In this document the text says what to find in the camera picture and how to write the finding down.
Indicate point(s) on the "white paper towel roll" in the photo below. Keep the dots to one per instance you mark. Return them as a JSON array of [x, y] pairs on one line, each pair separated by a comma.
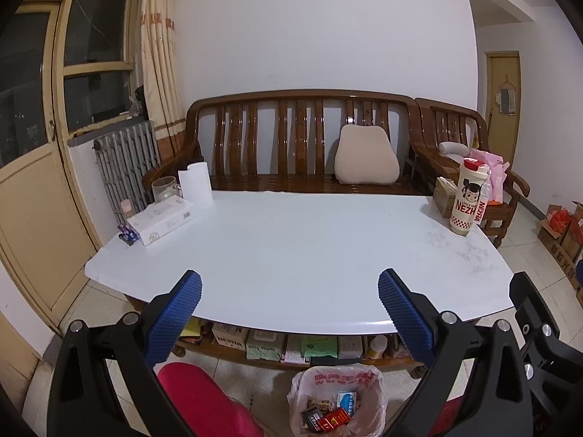
[[196, 186]]

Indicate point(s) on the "plastic bag with red print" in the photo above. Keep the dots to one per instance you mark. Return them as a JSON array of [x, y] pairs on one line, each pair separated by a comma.
[[314, 382]]

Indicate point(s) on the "small yellow bottle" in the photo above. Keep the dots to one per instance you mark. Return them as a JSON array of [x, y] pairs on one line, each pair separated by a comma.
[[378, 348]]

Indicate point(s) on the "printed cardboard carton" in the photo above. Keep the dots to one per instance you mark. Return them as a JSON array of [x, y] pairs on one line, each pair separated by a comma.
[[567, 255]]

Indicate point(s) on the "printed brown box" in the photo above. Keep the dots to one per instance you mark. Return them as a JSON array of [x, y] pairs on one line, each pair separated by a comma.
[[230, 334]]

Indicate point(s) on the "black box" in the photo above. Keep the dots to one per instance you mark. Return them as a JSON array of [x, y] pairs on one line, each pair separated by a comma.
[[312, 419]]

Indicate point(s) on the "white roll pillow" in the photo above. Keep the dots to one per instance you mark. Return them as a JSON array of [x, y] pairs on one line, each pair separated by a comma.
[[453, 149]]

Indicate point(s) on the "green wipes pack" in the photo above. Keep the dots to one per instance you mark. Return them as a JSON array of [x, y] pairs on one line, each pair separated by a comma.
[[264, 346]]

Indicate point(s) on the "red and white packet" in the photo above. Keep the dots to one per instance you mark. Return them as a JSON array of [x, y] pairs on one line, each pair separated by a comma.
[[291, 350]]

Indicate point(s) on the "pink plastic bag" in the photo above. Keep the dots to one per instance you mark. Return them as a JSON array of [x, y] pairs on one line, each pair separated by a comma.
[[496, 177]]

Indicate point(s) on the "small pink bottle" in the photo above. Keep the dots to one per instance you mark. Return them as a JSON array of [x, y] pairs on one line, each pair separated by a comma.
[[126, 209]]

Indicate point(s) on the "tan cardboard box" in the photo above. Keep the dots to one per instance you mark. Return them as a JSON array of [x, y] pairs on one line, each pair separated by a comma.
[[442, 198]]

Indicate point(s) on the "red box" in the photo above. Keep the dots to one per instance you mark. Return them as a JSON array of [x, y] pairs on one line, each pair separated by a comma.
[[335, 420]]

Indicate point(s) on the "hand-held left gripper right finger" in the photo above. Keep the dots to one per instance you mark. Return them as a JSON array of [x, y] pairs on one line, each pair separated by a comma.
[[405, 318]]

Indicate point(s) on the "long white box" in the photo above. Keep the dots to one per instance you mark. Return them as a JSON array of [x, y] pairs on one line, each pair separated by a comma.
[[159, 221]]

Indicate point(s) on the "wooden slatted sofa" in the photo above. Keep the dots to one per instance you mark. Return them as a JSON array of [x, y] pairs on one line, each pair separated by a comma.
[[300, 94]]

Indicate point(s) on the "bright green packet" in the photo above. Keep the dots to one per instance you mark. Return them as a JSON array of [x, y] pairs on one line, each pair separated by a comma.
[[316, 346]]

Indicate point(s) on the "cream framed glazed door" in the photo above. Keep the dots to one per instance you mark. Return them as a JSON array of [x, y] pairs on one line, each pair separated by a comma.
[[36, 218]]

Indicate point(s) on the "cartoon print tumbler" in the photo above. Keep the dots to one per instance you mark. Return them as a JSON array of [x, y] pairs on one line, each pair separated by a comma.
[[469, 209]]

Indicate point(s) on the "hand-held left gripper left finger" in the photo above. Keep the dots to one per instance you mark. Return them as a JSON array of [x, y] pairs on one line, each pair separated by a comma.
[[175, 316]]

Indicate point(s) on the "white top wooden table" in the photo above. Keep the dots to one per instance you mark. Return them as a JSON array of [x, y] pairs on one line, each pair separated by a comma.
[[296, 259]]

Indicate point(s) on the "wooden armchair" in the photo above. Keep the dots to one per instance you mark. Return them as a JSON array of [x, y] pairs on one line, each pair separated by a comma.
[[446, 104]]

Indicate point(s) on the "small purple blue box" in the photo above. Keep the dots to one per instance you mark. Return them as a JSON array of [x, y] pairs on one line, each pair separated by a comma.
[[127, 236]]

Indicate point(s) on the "yellow door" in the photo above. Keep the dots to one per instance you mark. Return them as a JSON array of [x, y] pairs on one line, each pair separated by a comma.
[[494, 82]]

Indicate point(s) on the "cream curtain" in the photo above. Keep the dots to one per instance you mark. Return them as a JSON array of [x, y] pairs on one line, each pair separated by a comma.
[[157, 54]]

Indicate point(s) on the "grey radiator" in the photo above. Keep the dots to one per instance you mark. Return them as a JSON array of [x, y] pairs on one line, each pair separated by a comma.
[[127, 159]]

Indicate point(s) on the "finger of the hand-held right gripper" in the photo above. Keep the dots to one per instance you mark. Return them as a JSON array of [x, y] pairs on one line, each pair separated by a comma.
[[537, 300]]

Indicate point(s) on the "beige cushion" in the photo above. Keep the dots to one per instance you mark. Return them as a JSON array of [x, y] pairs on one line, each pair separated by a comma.
[[366, 159]]

